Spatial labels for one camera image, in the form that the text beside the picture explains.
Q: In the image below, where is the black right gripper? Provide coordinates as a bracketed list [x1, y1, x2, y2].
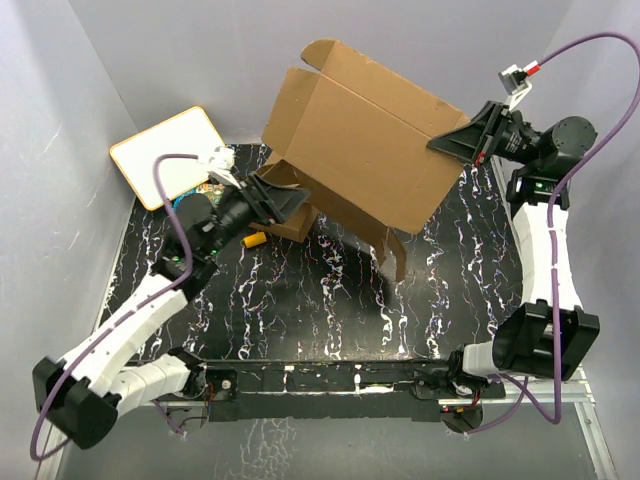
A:
[428, 101, 543, 169]

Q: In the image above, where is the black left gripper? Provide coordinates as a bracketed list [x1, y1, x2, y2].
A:
[203, 172, 309, 257]

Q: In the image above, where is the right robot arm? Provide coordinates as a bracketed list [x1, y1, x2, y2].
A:
[427, 101, 600, 397]

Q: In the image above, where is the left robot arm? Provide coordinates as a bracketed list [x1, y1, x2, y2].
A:
[32, 173, 310, 450]

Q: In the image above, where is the yellow cylinder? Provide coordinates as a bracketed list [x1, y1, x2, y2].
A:
[242, 231, 267, 249]

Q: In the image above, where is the colourful blue book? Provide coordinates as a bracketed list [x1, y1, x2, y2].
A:
[173, 182, 225, 208]

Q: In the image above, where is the yellow framed whiteboard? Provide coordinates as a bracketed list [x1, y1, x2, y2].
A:
[109, 105, 225, 211]

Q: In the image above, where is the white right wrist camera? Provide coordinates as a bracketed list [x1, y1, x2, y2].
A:
[498, 61, 540, 111]

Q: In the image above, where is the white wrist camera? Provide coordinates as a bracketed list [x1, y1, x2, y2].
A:
[197, 146, 240, 187]
[498, 61, 540, 111]

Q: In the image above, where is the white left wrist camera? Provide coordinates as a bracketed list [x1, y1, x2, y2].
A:
[197, 146, 240, 187]

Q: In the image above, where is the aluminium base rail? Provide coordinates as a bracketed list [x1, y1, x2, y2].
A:
[41, 383, 618, 479]

